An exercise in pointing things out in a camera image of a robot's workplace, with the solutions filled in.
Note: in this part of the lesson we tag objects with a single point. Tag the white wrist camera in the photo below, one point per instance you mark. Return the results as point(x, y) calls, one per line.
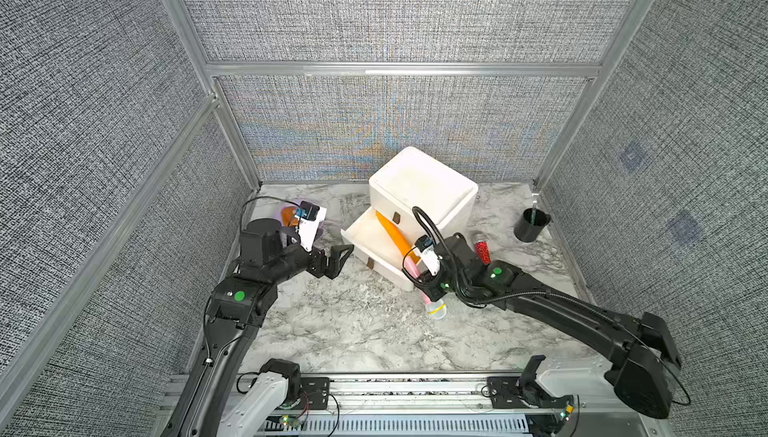
point(310, 217)
point(428, 256)

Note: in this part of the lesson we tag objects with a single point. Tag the purple plate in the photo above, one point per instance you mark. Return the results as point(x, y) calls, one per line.
point(285, 215)

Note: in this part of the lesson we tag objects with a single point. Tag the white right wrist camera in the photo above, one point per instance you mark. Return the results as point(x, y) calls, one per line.
point(428, 256)

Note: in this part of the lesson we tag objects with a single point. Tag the black mug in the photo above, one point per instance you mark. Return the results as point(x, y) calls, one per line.
point(527, 233)

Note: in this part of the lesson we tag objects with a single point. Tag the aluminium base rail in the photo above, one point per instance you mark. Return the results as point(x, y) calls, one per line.
point(457, 404)

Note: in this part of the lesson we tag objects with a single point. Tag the white three-drawer storage unit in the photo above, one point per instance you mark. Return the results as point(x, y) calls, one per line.
point(414, 179)

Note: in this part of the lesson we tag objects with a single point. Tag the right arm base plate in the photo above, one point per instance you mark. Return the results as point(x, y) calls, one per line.
point(507, 393)

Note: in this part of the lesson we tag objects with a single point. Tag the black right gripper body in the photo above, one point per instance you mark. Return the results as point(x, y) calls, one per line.
point(448, 266)

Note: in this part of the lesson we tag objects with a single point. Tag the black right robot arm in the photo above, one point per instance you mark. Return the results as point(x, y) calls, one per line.
point(643, 357)

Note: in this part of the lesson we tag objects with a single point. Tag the red glitter microphone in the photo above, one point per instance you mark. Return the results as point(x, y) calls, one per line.
point(482, 252)

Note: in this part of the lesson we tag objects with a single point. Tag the orange microphone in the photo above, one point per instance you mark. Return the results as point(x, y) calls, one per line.
point(397, 237)

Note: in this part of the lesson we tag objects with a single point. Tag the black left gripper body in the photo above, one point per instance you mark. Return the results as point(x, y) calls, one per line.
point(318, 260)

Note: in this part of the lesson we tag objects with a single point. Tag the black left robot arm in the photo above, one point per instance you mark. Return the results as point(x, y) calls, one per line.
point(270, 254)

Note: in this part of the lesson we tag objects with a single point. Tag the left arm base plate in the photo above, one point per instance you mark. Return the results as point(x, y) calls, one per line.
point(310, 393)

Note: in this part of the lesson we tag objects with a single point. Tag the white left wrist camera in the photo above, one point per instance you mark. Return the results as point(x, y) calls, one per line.
point(310, 217)

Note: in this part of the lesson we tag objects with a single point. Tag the white bottom drawer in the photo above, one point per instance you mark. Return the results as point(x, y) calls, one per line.
point(376, 250)

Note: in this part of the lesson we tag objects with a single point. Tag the orange pastry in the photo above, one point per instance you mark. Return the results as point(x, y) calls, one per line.
point(290, 216)

